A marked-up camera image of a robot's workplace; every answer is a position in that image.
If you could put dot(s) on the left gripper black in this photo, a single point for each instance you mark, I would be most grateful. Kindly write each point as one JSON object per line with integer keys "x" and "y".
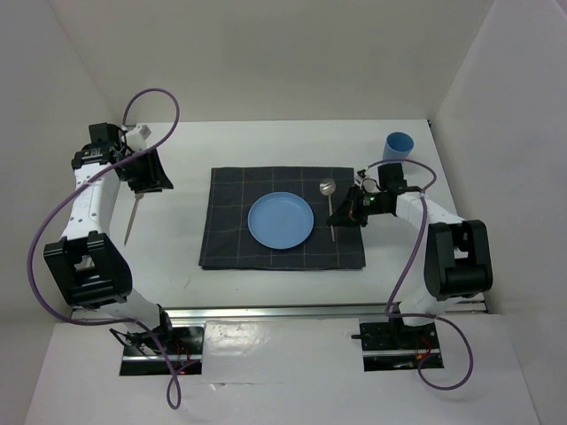
{"x": 155, "y": 176}

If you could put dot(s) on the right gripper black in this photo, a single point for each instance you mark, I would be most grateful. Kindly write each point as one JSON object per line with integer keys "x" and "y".
{"x": 350, "y": 213}

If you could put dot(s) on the silver metal fork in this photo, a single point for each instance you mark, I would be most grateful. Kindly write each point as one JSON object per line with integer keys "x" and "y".
{"x": 132, "y": 216}

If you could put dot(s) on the silver metal spoon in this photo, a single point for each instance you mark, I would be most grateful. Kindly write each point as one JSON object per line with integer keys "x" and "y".
{"x": 327, "y": 188}

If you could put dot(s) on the blue plastic plate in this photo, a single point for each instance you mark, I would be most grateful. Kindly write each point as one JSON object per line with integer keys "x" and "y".
{"x": 280, "y": 220}

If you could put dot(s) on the blue plastic cup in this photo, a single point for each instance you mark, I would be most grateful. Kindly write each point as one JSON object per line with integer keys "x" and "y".
{"x": 398, "y": 146}

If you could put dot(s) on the dark grey checked cloth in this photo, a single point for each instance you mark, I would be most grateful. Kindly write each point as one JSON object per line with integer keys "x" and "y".
{"x": 228, "y": 243}

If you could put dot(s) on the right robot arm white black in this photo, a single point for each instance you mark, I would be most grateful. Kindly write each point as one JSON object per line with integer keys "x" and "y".
{"x": 456, "y": 259}

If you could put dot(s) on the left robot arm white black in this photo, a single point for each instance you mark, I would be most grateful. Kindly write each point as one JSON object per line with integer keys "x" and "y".
{"x": 85, "y": 263}

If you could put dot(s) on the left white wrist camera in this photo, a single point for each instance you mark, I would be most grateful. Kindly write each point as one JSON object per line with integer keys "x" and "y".
{"x": 136, "y": 138}

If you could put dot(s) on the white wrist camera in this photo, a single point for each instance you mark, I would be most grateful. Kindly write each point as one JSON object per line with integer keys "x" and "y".
{"x": 136, "y": 138}
{"x": 366, "y": 182}

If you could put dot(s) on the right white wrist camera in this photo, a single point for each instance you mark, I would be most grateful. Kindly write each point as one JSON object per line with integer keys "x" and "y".
{"x": 366, "y": 182}

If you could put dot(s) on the aluminium front table rail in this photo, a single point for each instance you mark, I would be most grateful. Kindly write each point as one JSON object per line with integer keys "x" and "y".
{"x": 371, "y": 312}

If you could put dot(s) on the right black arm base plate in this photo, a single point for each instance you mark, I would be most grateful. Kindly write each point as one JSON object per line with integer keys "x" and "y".
{"x": 393, "y": 346}

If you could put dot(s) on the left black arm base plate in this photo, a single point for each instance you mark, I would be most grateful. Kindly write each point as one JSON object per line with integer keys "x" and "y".
{"x": 141, "y": 357}

